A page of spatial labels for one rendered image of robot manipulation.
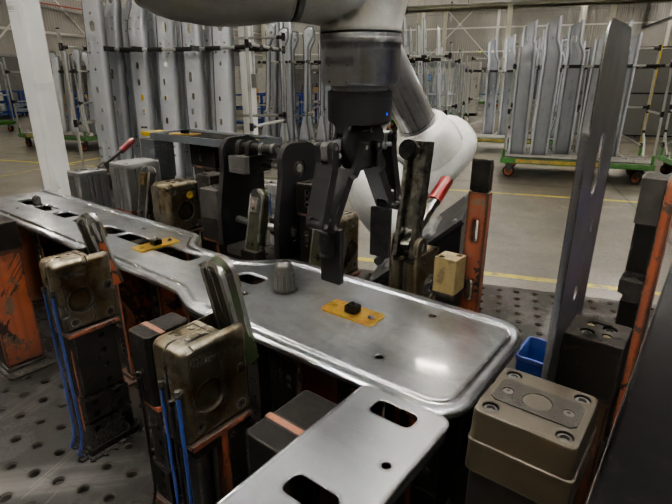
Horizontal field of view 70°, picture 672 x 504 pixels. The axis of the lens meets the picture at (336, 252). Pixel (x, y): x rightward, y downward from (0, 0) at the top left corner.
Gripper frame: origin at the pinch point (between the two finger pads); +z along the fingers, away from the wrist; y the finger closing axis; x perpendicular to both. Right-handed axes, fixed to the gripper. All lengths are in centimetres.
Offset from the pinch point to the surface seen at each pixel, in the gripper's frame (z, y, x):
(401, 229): 0.5, -13.2, -1.2
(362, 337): 8.4, 5.4, 4.7
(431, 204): -2.2, -19.9, 0.3
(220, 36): -49, -283, -361
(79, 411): 31, 22, -40
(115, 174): 2, -12, -81
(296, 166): -5.0, -19.4, -27.9
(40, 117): 15, -121, -391
